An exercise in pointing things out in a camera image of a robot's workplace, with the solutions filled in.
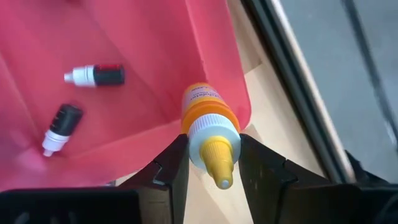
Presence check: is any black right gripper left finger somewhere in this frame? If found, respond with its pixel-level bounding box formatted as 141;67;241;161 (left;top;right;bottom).
116;133;190;224

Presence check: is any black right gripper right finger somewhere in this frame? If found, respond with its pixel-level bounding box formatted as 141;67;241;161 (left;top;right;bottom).
238;133;335;224

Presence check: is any orange food coloring bottle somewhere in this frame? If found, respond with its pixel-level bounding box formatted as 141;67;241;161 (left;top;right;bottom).
181;82;242;190

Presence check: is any small dark dropper bottle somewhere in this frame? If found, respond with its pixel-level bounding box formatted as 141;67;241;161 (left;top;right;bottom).
42;103;84;157

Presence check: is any small red-label dropper bottle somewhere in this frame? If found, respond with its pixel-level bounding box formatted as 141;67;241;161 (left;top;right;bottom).
63;63;126;88

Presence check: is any pink plastic bin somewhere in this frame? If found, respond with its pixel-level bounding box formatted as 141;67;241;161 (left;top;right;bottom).
0;0;252;192

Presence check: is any black aluminium table frame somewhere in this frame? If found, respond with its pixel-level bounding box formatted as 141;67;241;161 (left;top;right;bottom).
239;0;357;184

